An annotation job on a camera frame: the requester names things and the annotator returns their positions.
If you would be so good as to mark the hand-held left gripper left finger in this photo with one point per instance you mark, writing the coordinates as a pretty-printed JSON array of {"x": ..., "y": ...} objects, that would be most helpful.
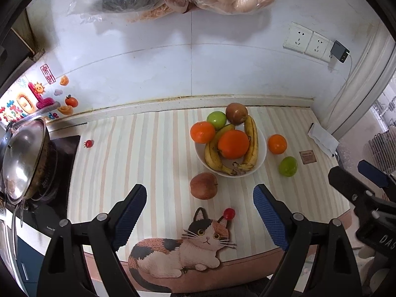
[{"x": 130, "y": 219}]

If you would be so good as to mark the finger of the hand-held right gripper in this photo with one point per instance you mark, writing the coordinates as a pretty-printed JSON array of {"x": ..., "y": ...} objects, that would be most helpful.
[
  {"x": 372, "y": 171},
  {"x": 345, "y": 182}
]

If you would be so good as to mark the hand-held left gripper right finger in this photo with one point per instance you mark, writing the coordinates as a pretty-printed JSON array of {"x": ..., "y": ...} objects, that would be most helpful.
[{"x": 269, "y": 218}]

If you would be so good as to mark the white plate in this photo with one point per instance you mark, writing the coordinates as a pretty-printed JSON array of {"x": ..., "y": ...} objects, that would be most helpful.
[{"x": 261, "y": 154}]

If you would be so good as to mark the red apple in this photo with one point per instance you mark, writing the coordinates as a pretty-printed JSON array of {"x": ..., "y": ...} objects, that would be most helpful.
[
  {"x": 203, "y": 186},
  {"x": 236, "y": 113}
]

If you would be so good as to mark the yellow banana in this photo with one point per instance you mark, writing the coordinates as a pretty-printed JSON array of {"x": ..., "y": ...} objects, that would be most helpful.
[
  {"x": 253, "y": 142},
  {"x": 210, "y": 156}
]

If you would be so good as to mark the large orange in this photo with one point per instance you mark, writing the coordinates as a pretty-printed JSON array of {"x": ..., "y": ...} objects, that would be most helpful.
[{"x": 233, "y": 144}]

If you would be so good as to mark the small orange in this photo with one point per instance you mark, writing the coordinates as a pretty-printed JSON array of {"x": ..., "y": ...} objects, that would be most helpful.
[
  {"x": 277, "y": 144},
  {"x": 202, "y": 132}
]

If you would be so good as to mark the green apple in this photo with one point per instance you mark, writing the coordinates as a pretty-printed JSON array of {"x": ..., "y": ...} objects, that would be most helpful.
[
  {"x": 288, "y": 166},
  {"x": 216, "y": 119}
]

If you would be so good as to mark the small brown card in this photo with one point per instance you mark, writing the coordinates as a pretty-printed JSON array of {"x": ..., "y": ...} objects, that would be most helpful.
[{"x": 307, "y": 156}]

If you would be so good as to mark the white folded cloth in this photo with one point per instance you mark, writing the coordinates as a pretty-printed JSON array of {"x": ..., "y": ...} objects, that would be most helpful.
[{"x": 323, "y": 137}]

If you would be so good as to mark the striped mat with cat print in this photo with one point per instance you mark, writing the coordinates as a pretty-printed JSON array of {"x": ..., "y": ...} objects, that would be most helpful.
[{"x": 139, "y": 154}]

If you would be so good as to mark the patterned glass door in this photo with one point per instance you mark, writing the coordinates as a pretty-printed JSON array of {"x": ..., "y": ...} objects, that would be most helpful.
[{"x": 383, "y": 105}]

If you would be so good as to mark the small red toy on counter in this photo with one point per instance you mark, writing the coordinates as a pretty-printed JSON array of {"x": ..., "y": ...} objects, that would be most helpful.
[{"x": 88, "y": 144}]

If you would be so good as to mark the black induction stove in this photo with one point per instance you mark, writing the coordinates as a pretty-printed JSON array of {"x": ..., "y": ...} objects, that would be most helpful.
[{"x": 65, "y": 161}]

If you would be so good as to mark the blue kitchen cabinet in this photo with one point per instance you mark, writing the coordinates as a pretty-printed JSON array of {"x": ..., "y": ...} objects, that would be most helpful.
[{"x": 21, "y": 260}]

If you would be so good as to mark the steel wok with lid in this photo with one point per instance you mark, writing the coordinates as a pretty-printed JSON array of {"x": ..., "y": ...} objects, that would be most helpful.
[{"x": 24, "y": 157}]

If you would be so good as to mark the dark plug-in charger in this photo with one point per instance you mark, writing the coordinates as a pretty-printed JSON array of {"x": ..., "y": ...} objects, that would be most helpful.
[{"x": 339, "y": 51}]

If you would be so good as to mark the black range hood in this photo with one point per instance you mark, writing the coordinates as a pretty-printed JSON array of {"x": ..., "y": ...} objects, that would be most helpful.
[{"x": 9, "y": 58}]

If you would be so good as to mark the plastic bag of dried shrimp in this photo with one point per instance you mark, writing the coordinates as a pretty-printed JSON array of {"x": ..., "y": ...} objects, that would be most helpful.
[{"x": 151, "y": 14}]

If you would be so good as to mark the white wall socket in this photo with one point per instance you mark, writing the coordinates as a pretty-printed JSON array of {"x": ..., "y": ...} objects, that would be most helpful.
[
  {"x": 327, "y": 56},
  {"x": 298, "y": 37},
  {"x": 318, "y": 46}
]

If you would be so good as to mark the colourful wall stickers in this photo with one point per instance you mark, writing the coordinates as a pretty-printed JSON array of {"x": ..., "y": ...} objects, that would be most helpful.
[{"x": 24, "y": 103}]

